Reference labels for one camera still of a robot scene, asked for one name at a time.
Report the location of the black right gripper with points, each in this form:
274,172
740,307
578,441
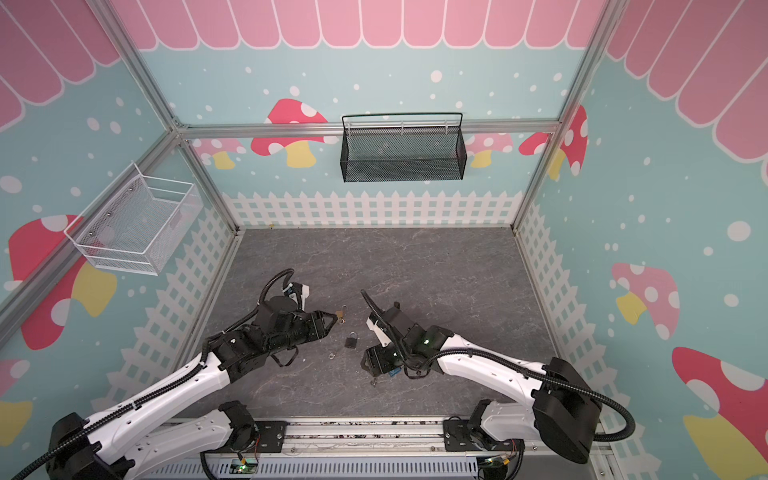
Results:
372,360

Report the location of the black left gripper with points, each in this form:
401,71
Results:
317,325

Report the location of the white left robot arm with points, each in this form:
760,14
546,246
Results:
130,439

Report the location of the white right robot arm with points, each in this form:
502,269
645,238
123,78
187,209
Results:
549,401

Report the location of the black padlock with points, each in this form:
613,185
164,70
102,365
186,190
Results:
351,341

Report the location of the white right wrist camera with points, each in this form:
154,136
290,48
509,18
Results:
382,337

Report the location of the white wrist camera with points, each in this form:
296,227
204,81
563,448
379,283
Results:
382,337
297,292

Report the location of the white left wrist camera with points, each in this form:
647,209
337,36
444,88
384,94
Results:
297,292

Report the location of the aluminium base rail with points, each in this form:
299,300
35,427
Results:
381,448

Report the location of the black wire basket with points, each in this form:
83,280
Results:
401,147

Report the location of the white wire basket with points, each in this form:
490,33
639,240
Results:
136,224

